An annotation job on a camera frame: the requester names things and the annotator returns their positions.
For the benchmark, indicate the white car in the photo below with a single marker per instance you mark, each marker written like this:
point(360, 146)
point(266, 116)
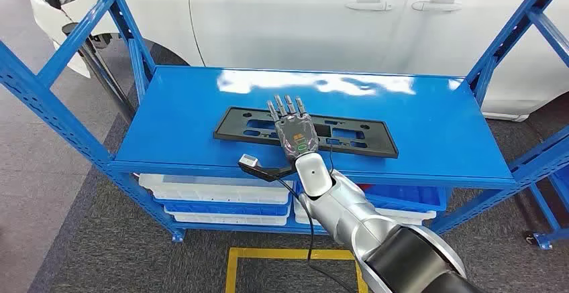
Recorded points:
point(289, 15)

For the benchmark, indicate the blue plastic tray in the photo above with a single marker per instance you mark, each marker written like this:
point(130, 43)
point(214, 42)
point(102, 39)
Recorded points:
point(222, 209)

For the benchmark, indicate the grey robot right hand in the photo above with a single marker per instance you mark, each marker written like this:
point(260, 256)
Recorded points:
point(297, 133)

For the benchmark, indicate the black plastic plate bracket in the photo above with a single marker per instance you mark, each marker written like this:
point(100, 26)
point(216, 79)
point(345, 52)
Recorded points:
point(249, 124)

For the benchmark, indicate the blue plastic bin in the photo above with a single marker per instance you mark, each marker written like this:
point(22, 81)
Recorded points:
point(409, 195)

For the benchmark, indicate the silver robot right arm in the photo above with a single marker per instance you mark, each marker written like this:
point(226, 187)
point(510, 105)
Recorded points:
point(355, 220)

